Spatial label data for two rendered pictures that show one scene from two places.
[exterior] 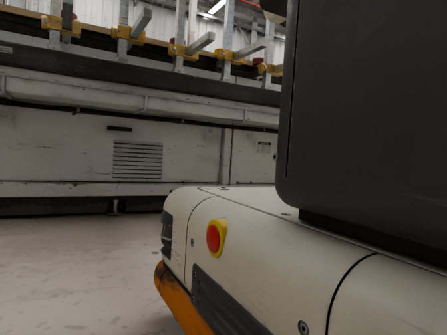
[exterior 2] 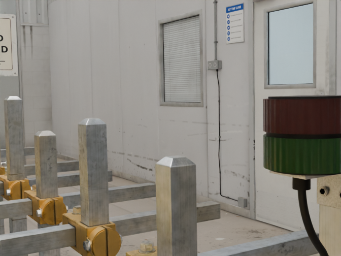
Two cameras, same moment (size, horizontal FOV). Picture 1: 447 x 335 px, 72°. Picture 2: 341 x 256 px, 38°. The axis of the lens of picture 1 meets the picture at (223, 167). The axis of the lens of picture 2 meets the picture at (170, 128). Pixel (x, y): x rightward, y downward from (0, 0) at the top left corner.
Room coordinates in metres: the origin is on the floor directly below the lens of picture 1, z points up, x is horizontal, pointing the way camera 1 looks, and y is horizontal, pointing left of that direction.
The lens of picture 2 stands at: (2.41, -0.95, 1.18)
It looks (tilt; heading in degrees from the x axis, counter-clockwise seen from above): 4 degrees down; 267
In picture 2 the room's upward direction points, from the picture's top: 1 degrees counter-clockwise
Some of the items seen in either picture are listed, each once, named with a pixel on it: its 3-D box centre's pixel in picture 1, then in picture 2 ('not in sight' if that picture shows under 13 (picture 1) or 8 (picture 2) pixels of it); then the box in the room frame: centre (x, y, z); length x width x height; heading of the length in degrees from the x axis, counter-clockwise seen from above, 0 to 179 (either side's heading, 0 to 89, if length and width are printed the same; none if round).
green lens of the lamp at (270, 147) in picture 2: not in sight; (307, 151); (2.30, -1.28, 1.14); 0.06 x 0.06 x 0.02
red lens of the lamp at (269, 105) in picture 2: not in sight; (307, 114); (2.30, -1.28, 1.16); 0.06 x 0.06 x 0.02
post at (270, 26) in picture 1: (268, 59); not in sight; (1.67, -0.20, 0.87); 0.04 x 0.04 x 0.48; 28
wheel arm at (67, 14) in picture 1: (66, 22); not in sight; (1.18, 0.62, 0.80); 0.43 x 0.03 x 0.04; 28
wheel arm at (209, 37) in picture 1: (191, 50); not in sight; (1.41, 0.18, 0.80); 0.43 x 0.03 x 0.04; 28
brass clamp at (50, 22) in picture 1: (61, 26); not in sight; (1.22, 0.66, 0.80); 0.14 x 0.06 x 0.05; 118
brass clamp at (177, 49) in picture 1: (183, 52); not in sight; (1.45, 0.22, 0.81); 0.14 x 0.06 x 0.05; 118
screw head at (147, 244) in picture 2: not in sight; (146, 246); (2.41, -1.59, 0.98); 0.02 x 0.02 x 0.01
